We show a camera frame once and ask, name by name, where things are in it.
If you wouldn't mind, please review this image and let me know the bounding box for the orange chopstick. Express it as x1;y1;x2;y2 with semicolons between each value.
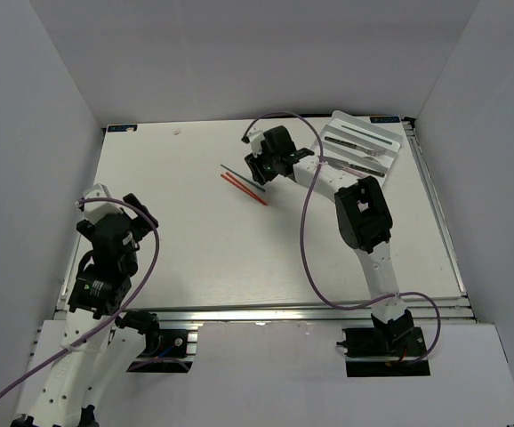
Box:
225;173;249;189
220;173;269;206

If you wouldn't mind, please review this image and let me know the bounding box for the green chopstick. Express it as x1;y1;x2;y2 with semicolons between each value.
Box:
220;164;266;193
341;125;395;145

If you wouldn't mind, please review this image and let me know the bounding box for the knife with dark handle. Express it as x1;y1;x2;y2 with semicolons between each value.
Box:
325;157;385;178

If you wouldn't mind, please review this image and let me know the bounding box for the knife with pink handle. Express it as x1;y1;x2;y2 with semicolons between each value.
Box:
341;166;367;179

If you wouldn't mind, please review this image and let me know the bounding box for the fork with dark handle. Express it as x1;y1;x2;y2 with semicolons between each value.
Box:
324;136;374;154

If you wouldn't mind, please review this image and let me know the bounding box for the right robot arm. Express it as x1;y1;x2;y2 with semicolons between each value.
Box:
242;125;414;355

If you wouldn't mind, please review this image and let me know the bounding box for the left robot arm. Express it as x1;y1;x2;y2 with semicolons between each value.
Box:
12;185;161;426

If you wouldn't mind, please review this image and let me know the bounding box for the white divided cutlery tray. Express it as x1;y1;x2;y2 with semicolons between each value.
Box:
319;110;406;185

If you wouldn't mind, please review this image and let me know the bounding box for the blue label sticker right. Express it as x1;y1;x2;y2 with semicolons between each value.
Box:
369;116;401;124

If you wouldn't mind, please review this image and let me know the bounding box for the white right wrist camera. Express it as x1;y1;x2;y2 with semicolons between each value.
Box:
241;128;265;157

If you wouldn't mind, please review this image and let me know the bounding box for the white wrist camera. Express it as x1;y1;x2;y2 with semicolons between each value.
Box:
76;183;123;224
241;128;265;157

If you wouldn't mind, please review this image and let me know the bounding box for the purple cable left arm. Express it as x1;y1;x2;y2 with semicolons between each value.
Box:
0;197;160;427

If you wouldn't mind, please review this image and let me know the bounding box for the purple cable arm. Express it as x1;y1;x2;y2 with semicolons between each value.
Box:
0;197;160;427
241;110;441;364

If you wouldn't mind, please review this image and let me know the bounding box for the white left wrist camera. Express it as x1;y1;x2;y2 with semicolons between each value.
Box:
76;183;123;224

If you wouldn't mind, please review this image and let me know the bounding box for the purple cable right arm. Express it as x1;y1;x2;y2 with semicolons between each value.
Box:
241;110;441;364

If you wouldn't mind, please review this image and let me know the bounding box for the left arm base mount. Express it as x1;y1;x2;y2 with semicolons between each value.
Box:
115;311;192;374

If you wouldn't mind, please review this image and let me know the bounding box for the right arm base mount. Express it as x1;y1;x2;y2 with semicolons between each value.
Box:
336;327;430;378

